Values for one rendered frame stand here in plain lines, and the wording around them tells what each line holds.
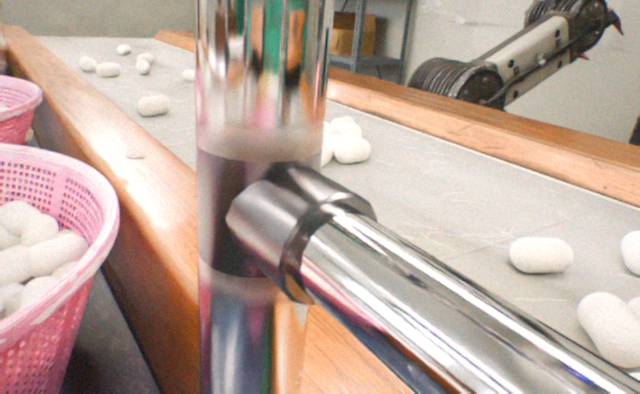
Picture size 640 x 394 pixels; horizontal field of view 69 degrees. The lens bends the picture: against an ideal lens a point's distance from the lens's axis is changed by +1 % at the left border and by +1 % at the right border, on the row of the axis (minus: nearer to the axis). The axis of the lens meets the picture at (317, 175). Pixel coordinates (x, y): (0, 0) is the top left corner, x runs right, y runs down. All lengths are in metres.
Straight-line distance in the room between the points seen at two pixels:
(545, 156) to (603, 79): 2.02
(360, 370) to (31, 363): 0.13
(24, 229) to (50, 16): 4.50
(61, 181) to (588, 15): 0.91
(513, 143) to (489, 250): 0.21
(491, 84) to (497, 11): 1.93
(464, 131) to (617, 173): 0.15
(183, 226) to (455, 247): 0.16
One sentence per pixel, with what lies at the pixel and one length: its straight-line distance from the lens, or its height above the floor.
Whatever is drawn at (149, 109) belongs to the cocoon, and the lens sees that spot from 0.54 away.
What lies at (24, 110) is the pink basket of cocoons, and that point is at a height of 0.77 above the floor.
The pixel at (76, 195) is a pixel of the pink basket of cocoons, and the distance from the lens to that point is 0.32.
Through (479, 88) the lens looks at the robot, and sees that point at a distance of 0.82.
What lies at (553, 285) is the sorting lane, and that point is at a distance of 0.29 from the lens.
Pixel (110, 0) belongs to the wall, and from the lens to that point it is 4.88.
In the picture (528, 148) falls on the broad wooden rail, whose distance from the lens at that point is 0.50.
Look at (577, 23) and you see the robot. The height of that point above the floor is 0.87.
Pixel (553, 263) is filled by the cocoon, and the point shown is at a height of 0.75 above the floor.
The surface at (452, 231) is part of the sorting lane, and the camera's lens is 0.32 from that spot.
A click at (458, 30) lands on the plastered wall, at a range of 2.88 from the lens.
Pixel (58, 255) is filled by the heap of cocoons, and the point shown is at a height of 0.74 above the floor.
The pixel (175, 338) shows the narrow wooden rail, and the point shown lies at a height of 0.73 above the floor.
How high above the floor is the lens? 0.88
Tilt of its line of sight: 21 degrees down
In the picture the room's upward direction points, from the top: 5 degrees clockwise
